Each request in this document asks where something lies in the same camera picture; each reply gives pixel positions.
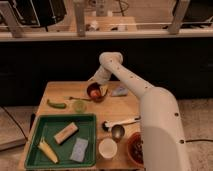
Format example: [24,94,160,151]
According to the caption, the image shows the orange apple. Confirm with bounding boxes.
[91,90,101,98]

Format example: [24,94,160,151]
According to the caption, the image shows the dark brown bowl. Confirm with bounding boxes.
[86,82,106,103]

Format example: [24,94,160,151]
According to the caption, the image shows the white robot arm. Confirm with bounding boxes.
[91,52,192,171]

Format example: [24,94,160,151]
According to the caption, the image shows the green plastic cup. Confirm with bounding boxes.
[72,100,86,113]

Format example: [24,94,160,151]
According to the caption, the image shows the metal measuring cup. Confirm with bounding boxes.
[111,125,125,140]

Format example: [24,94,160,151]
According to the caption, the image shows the white plastic cup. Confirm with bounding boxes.
[98,138,118,160]

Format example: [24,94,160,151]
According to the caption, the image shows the light blue cloth piece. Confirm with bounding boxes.
[110,85,128,97]

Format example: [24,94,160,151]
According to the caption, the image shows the wooden table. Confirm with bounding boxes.
[17,80,151,171]

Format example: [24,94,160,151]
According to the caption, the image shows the dark metal fork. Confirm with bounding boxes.
[64,96,91,101]

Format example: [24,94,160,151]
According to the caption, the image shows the green pepper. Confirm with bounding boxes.
[47,99,67,109]

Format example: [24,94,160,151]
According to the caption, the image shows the wooden block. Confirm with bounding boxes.
[54,122,78,144]

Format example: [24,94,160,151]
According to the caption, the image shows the orange bowl with beans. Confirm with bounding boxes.
[126,132,144,167]

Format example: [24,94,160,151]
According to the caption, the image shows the green plastic tray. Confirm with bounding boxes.
[25,114,96,170]

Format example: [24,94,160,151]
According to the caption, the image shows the blue sponge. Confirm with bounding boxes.
[70,138,88,162]

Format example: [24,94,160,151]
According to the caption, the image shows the yellow corn cob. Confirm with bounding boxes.
[38,138,59,163]

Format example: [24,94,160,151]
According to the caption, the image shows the white handled spoon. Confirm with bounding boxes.
[102,117,140,132]

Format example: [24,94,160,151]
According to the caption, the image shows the black cable on floor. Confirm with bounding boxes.
[185,138,213,144]

